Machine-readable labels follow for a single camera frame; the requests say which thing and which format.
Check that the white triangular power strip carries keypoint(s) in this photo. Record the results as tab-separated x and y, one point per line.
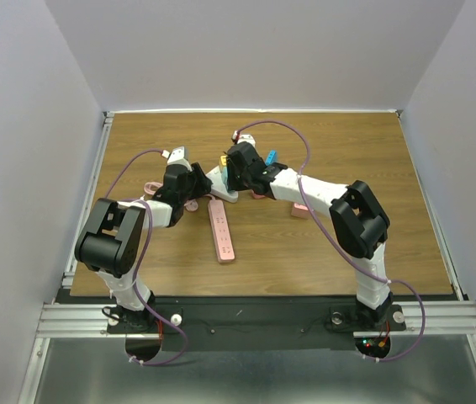
218	188

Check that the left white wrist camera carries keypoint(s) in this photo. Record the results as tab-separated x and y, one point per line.
178	156

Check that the blue plug adapter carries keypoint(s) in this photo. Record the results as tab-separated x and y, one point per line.
272	157

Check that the pink long power strip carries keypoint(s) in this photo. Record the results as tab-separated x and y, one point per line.
221	232

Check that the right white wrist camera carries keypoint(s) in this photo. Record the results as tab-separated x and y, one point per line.
239	137

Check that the aluminium frame rail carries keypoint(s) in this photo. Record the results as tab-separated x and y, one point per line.
87	196

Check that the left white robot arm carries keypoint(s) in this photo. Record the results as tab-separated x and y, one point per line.
109	242

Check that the pink triangular power strip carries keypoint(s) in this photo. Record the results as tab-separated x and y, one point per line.
258	196

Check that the teal usb charger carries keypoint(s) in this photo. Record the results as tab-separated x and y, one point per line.
223	174

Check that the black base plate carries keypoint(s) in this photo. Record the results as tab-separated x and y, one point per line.
250	323

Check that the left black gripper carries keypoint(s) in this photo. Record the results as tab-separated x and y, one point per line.
202	183

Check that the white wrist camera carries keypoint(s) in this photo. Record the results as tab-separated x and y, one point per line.
178	156
239	137

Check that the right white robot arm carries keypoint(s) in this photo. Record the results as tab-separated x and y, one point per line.
359	222

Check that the pink cube adapter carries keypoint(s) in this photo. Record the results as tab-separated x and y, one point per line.
299	211

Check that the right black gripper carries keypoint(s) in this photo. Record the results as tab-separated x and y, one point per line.
231	182

